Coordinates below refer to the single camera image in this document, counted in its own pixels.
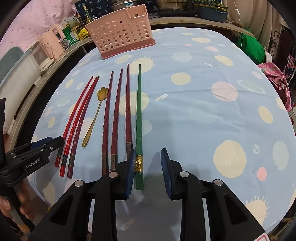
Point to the green bag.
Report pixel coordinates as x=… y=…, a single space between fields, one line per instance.
x=252 y=46

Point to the dark chair with ironwork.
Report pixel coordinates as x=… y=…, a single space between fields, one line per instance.
x=285 y=46

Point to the pink appliance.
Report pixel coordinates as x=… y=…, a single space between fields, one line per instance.
x=57 y=34

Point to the blue planter with greens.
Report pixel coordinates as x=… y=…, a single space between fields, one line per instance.
x=212 y=14

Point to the blue planet print tablecloth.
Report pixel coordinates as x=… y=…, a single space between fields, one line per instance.
x=196 y=115

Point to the green chopstick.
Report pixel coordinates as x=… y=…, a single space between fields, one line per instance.
x=138 y=139

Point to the green white packet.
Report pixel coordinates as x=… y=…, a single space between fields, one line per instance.
x=70 y=34

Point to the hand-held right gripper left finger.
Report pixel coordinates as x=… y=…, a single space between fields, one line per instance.
x=130 y=172

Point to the pink floral cloth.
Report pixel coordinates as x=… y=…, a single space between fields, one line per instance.
x=275 y=74

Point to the dark sauce bottle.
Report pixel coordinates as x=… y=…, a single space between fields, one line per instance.
x=80 y=21

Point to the beige curtain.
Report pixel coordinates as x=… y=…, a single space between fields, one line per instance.
x=261 y=20

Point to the pink dotted curtain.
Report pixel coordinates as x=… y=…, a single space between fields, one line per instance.
x=34 y=18

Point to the bright red chopstick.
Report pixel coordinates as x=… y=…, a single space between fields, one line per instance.
x=56 y=163
x=62 y=170

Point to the steel steamer pot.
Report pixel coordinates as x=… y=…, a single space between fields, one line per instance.
x=174 y=4

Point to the dark blue printed cloth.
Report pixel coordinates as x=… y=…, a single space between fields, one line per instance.
x=99 y=7

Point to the gold flower spoon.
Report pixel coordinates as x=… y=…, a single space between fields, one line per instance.
x=103 y=92

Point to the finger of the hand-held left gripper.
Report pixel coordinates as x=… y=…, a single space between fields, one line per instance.
x=55 y=142
x=41 y=141

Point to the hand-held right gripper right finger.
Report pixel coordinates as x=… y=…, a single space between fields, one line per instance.
x=166 y=172

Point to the white appliance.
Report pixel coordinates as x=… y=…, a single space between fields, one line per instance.
x=42 y=54

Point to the wooden stick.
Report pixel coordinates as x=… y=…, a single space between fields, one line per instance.
x=237 y=23

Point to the pink perforated utensil basket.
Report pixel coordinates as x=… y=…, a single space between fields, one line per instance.
x=120 y=34

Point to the yellow packet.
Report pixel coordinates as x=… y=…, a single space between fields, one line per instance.
x=82 y=34

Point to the person's left hand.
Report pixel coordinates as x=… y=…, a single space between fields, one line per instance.
x=25 y=201

